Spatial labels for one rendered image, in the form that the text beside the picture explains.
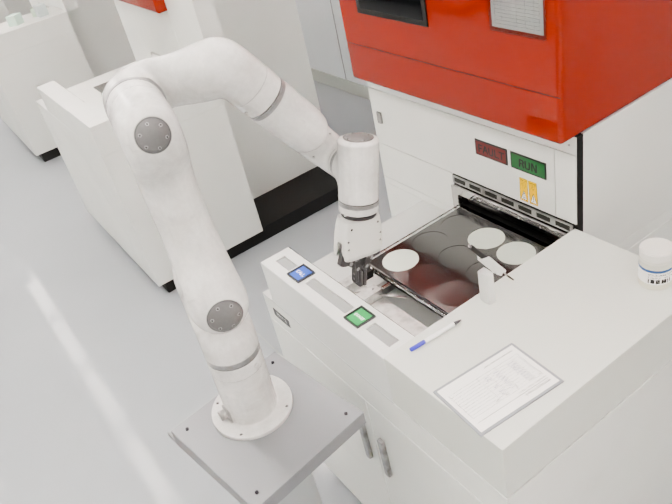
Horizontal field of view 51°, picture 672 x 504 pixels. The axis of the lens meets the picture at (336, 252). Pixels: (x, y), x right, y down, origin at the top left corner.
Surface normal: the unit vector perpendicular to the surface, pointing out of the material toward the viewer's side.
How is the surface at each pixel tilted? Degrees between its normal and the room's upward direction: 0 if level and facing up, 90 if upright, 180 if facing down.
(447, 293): 0
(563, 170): 90
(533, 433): 90
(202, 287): 64
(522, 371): 0
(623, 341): 0
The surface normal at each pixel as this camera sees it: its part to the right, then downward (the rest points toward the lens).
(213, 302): 0.21, 0.19
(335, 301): -0.20, -0.80
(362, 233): 0.54, 0.40
